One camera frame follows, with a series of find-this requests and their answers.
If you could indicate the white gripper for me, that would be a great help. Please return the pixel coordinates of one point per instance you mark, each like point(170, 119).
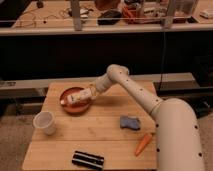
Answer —
point(95, 93)

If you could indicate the white labelled bottle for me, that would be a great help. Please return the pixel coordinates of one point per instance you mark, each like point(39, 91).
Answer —
point(76, 97)

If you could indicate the orange ceramic bowl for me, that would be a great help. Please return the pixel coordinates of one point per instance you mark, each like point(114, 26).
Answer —
point(77, 108)

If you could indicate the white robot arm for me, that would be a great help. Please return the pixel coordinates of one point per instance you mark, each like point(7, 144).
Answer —
point(178, 143)

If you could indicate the wooden cutting board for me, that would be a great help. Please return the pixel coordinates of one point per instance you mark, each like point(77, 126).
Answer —
point(97, 131)

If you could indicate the blue sponge cloth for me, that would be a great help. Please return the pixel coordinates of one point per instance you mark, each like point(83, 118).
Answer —
point(130, 123)

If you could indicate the black white striped box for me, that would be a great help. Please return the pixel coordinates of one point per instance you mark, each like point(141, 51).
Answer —
point(88, 160)

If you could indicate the orange toy carrot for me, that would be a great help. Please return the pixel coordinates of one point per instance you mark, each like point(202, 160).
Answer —
point(142, 143)

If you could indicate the black device on shelf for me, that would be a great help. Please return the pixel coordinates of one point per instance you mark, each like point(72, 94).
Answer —
point(109, 17)

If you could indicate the orange tool on shelf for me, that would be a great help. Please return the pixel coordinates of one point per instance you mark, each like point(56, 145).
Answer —
point(130, 14)

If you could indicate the background workbench shelf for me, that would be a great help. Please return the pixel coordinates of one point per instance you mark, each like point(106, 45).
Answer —
point(48, 17)

